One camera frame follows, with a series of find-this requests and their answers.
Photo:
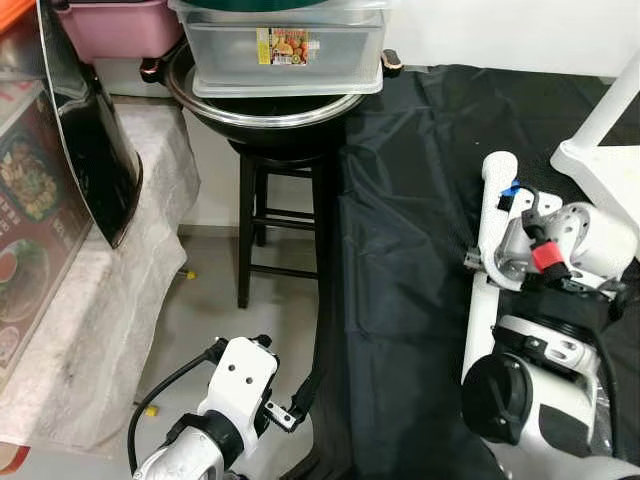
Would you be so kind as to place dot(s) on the beige cloth covered bench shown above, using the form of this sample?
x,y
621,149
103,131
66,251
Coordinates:
x,y
130,300

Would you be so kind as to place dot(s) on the small yellow floor piece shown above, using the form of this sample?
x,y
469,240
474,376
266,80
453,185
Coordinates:
x,y
150,410
187,273

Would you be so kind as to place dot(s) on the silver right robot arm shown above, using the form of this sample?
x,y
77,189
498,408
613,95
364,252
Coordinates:
x,y
590,235

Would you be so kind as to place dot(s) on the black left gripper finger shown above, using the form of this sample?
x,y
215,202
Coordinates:
x,y
261,342
306,392

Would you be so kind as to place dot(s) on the black wok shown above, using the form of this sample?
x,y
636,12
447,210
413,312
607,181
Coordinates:
x,y
280,125

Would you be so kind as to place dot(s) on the red printed carton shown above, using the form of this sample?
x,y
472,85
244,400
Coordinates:
x,y
30,200

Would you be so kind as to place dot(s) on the black tablecloth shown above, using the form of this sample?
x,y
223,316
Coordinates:
x,y
410,300

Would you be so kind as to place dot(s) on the pink translucent box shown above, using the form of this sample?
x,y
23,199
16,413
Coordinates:
x,y
120,30

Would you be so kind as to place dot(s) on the black plastic bag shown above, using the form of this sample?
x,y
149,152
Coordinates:
x,y
100,160

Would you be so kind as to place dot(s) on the white plastic table top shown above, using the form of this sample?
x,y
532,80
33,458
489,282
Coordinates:
x,y
615,180

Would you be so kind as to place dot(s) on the narrow clear tape strip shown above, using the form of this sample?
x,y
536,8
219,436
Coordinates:
x,y
603,435

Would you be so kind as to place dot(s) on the orange lid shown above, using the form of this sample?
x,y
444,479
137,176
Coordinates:
x,y
12,12

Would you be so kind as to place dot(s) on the clear plastic storage box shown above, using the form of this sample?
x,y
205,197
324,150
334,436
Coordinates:
x,y
230,60

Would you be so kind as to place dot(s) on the black wooden stool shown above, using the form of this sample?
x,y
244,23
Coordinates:
x,y
245,230

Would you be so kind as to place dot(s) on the dark green lid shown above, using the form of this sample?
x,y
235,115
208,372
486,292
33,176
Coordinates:
x,y
260,4

